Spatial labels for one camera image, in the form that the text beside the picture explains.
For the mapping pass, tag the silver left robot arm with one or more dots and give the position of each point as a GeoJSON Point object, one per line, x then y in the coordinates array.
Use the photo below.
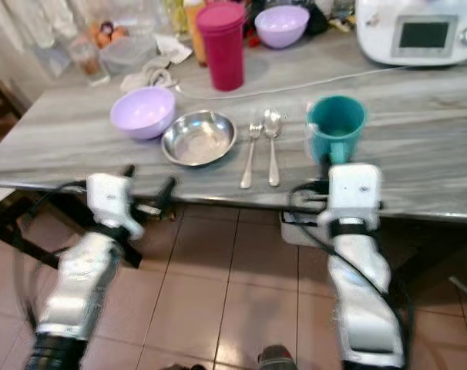
{"type": "Point", "coordinates": [79, 285]}

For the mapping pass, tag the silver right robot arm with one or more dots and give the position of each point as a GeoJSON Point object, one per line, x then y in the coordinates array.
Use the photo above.
{"type": "Point", "coordinates": [364, 301]}

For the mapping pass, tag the white box under table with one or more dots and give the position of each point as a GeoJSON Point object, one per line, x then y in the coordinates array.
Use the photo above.
{"type": "Point", "coordinates": [301, 228]}

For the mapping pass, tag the stainless steel bowl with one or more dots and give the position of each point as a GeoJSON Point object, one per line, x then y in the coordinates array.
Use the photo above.
{"type": "Point", "coordinates": [199, 139]}

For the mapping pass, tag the lilac plastic bowl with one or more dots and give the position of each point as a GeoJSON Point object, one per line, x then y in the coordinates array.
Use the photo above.
{"type": "Point", "coordinates": [281, 27]}
{"type": "Point", "coordinates": [142, 116]}

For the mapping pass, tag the silver spoon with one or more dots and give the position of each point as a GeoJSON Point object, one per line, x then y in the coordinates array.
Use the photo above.
{"type": "Point", "coordinates": [273, 154]}

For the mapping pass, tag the silver fork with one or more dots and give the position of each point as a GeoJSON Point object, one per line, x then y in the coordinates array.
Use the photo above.
{"type": "Point", "coordinates": [250, 158]}

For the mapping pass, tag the clear plastic container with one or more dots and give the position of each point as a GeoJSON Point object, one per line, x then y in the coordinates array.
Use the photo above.
{"type": "Point", "coordinates": [127, 54]}

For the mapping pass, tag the clear drinking glass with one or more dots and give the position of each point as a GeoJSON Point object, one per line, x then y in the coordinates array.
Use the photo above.
{"type": "Point", "coordinates": [85, 62]}

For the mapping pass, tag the crumpled white paper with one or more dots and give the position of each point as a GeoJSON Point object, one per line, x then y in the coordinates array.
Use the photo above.
{"type": "Point", "coordinates": [173, 48]}

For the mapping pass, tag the dark wooden chair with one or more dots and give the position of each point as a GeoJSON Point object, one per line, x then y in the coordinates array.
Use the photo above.
{"type": "Point", "coordinates": [2, 216]}

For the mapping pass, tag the bowl of brown eggs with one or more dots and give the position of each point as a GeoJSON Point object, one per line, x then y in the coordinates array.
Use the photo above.
{"type": "Point", "coordinates": [106, 34]}

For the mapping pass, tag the magenta plastic tumbler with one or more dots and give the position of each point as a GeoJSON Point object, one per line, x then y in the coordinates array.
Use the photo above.
{"type": "Point", "coordinates": [222, 50]}

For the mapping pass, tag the orange bottle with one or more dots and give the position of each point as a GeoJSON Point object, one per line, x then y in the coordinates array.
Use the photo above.
{"type": "Point", "coordinates": [193, 32]}

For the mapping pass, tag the white kitchen appliance with screen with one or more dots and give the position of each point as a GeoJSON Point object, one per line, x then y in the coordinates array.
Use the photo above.
{"type": "Point", "coordinates": [418, 35]}

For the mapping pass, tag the white hanging cloth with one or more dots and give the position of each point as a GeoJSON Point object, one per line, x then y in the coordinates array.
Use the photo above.
{"type": "Point", "coordinates": [33, 17]}

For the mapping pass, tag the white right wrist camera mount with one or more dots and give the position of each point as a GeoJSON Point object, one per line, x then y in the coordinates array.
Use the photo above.
{"type": "Point", "coordinates": [353, 191]}

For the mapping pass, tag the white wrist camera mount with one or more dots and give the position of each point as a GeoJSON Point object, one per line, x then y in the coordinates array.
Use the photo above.
{"type": "Point", "coordinates": [112, 199]}
{"type": "Point", "coordinates": [353, 191]}

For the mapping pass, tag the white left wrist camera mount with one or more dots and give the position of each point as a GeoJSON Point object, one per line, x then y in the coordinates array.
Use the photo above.
{"type": "Point", "coordinates": [112, 199]}

